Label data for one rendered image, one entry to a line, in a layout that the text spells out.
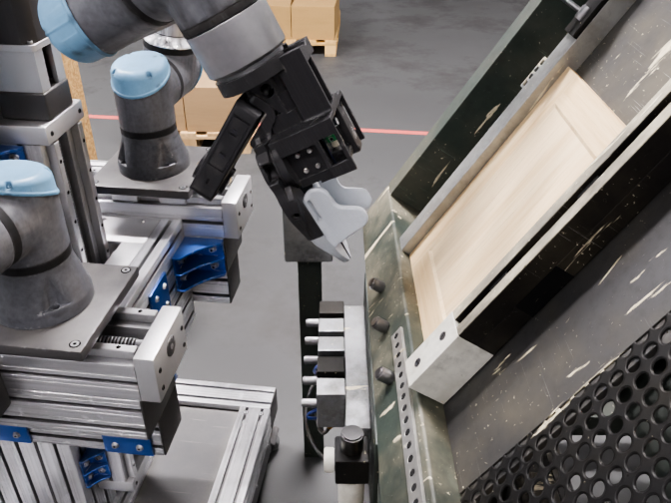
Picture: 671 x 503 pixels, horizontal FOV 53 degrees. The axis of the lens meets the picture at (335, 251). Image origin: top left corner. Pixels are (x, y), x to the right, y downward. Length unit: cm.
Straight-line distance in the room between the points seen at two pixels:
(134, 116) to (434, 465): 89
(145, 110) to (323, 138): 88
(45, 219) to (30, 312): 15
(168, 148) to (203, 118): 258
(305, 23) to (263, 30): 524
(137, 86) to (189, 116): 265
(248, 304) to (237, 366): 37
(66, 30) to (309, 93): 22
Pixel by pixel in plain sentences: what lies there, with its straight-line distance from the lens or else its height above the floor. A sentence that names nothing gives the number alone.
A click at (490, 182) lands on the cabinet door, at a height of 110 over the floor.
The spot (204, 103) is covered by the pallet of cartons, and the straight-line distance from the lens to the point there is 402.
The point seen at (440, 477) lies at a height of 90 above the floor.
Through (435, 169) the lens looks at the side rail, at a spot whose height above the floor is 98.
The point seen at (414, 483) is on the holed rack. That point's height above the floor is 89.
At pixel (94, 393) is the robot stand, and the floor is 91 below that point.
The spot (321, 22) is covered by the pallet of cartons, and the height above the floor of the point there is 27.
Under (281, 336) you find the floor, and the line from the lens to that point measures 263.
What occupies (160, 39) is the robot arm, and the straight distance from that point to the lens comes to 153.
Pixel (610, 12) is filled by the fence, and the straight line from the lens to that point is 134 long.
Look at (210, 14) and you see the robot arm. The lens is 57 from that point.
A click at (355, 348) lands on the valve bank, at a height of 74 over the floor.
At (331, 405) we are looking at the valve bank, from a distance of 133.
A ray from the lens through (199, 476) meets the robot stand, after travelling 193.
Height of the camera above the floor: 168
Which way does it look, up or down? 33 degrees down
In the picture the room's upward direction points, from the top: straight up
